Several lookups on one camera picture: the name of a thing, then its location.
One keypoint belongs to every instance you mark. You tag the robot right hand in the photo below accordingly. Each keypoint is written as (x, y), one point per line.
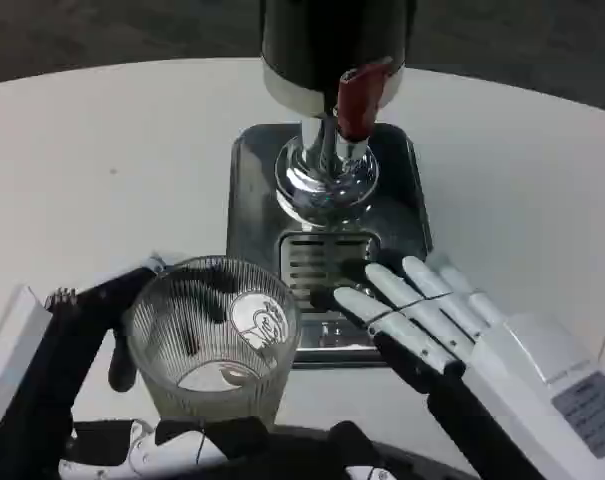
(512, 360)

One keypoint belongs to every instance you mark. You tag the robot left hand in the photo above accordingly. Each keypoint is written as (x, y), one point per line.
(37, 360)

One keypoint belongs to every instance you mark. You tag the clear ribbed glass cup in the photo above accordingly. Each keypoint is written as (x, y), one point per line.
(212, 350)

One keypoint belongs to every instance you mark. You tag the slotted steel drip grate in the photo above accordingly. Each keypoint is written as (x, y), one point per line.
(317, 260)

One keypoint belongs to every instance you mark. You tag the black drink dispenser chrome stand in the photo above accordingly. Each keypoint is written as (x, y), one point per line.
(327, 45)

